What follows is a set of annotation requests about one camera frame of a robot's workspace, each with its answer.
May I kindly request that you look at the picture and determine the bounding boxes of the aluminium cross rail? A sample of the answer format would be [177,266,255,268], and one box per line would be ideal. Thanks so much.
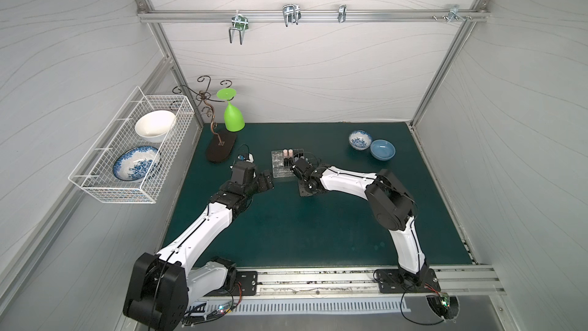
[138,5,491,25]

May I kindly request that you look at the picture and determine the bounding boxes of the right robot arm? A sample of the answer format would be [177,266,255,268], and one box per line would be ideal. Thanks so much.
[290,159,430,287]

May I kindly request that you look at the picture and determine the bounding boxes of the clear acrylic lipstick organizer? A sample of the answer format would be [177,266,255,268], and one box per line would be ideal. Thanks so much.
[271,149,305,179]

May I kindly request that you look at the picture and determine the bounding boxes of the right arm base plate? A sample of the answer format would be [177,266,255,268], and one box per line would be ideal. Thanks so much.
[372,267,442,294]

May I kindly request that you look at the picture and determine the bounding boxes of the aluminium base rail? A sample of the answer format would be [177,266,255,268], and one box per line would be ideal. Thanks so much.
[237,265,506,300]

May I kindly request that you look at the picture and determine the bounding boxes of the left base cables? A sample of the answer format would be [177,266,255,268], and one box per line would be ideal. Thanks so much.
[180,280,244,327]

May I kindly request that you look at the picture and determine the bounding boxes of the metal double hook middle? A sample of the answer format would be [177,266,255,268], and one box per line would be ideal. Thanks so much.
[282,4,302,27]

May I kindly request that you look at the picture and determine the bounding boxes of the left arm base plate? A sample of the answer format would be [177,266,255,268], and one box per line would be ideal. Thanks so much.
[229,271,259,297]

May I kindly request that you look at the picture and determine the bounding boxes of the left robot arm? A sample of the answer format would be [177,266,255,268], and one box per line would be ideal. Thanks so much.
[122,161,274,330]

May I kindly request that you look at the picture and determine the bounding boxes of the light blue bowl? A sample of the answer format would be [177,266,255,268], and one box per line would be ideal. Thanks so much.
[370,139,396,161]

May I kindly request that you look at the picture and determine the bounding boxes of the metal clip hook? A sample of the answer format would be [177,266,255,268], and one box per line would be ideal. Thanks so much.
[338,5,347,23]

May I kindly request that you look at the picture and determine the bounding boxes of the copper wire stand black base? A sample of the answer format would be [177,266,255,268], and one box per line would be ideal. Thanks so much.
[172,75,237,163]

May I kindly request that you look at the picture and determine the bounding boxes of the white bowl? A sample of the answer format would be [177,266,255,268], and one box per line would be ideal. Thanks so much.
[135,110,176,143]

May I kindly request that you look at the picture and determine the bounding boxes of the blue floral bowl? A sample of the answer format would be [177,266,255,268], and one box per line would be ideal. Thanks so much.
[349,130,373,151]

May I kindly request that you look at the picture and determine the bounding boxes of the white wire basket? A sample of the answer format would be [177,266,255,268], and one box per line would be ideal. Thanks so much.
[68,87,194,204]

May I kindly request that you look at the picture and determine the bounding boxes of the metal double hook left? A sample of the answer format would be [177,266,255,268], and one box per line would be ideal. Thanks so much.
[228,14,249,44]

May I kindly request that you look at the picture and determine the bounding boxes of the metal double hook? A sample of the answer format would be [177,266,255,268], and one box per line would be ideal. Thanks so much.
[228,14,249,44]
[282,4,302,27]

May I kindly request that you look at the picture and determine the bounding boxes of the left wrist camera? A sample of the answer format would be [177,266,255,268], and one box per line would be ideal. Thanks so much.
[236,152,254,163]

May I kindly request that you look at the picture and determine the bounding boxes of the round floor port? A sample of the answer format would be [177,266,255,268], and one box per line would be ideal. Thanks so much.
[426,293,460,320]

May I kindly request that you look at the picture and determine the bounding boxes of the blue floral plate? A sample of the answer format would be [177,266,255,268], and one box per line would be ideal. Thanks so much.
[113,146,160,182]

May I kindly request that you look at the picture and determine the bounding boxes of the green plastic goblet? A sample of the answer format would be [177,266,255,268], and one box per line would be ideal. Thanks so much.
[217,88,245,133]

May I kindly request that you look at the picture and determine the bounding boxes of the right base cable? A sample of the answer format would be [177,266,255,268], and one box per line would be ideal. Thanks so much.
[371,263,447,326]

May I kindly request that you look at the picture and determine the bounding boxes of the metal hook right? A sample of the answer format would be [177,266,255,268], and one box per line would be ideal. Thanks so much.
[431,6,473,23]

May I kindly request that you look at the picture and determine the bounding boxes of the white cable duct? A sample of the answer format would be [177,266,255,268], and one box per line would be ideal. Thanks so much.
[192,297,412,317]

